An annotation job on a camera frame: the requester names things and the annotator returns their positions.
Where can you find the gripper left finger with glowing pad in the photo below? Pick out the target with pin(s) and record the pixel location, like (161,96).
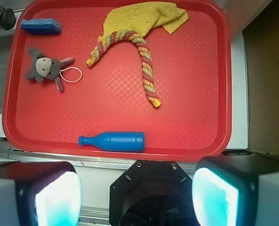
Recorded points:
(39,194)

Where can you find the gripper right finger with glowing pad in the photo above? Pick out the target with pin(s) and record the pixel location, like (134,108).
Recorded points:
(237,190)

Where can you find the blue plastic bottle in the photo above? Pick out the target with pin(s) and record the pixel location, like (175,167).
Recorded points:
(116,141)

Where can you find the grey plush mouse toy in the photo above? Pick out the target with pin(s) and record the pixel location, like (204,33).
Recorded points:
(46,68)

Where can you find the red plastic tray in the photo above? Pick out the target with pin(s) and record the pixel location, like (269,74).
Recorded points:
(191,69)

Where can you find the blue sponge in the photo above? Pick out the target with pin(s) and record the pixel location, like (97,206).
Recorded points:
(41,26)

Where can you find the yellow terry cloth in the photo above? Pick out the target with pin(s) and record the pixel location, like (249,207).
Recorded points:
(142,17)

